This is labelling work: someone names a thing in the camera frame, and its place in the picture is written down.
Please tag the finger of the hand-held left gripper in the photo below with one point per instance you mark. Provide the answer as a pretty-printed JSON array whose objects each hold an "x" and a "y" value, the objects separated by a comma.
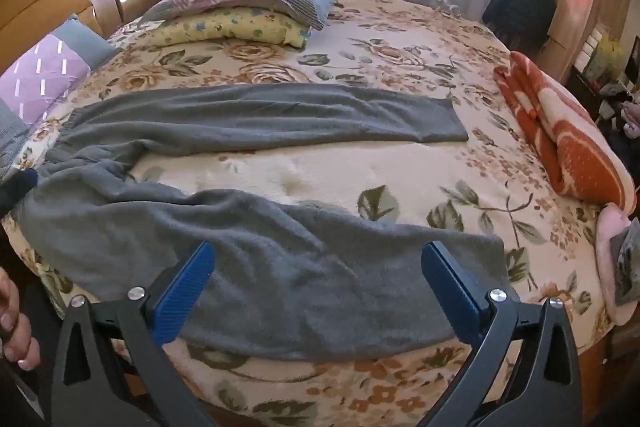
[{"x": 20, "y": 189}]

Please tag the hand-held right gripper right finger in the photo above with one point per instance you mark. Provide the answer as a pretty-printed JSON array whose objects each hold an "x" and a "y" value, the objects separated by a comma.
[{"x": 450, "y": 287}]

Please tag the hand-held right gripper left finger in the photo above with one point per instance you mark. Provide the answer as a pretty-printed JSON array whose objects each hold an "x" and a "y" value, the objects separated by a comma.
[{"x": 185, "y": 287}]

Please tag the grey fleece pants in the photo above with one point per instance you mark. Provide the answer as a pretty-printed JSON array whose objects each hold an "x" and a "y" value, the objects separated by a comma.
[{"x": 260, "y": 252}]

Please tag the person's left hand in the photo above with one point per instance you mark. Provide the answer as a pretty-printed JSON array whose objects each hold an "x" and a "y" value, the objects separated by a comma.
[{"x": 17, "y": 337}]

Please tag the purple grey patchwork pillow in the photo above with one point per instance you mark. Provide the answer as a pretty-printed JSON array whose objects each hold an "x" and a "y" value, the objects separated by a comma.
[{"x": 45, "y": 72}]

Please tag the floral fleece bed blanket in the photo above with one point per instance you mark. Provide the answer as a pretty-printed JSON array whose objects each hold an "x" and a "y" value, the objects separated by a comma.
[{"x": 350, "y": 177}]

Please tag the pink cushion at bed edge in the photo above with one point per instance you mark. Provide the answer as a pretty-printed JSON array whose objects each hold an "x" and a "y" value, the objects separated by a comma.
[{"x": 605, "y": 267}]

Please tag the grey patterned cloth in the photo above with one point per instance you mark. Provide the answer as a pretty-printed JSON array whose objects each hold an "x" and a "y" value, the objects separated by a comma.
[{"x": 627, "y": 262}]

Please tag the orange white folded blanket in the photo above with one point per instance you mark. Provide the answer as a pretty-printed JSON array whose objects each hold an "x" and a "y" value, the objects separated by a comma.
[{"x": 575, "y": 142}]

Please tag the yellow floral pillow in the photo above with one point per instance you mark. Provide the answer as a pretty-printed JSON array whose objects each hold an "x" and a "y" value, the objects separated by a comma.
[{"x": 235, "y": 29}]

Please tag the cluttered dark shelf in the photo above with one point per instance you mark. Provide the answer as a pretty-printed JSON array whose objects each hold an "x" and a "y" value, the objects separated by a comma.
[{"x": 610, "y": 77}]

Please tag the black hanging bag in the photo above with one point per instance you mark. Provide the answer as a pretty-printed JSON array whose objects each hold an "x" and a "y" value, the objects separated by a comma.
[{"x": 525, "y": 7}]

